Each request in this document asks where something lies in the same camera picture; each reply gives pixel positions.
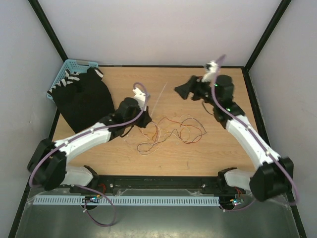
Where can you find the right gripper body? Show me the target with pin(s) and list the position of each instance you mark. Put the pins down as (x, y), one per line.
(202, 90)

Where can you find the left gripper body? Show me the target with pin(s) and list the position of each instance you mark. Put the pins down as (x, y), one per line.
(141, 121)

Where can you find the grey zip tie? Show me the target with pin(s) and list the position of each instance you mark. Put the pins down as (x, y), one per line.
(160, 94)

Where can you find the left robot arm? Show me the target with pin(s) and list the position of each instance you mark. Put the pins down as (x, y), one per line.
(49, 166)

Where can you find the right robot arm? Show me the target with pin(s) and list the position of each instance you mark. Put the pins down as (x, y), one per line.
(274, 174)

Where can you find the striped black white cloth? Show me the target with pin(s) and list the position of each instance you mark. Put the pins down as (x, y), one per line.
(78, 79)

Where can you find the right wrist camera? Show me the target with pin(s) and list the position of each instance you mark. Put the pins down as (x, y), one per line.
(212, 70)

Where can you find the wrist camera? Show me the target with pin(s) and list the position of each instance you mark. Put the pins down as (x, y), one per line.
(141, 98)
(212, 70)

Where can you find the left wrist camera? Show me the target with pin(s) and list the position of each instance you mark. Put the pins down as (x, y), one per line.
(141, 98)

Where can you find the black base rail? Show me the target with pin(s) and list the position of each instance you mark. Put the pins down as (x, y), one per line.
(205, 185)

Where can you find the right rear frame post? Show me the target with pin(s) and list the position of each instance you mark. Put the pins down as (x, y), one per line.
(282, 7)

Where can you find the black enclosure frame post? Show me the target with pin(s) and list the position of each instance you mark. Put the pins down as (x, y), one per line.
(38, 10)

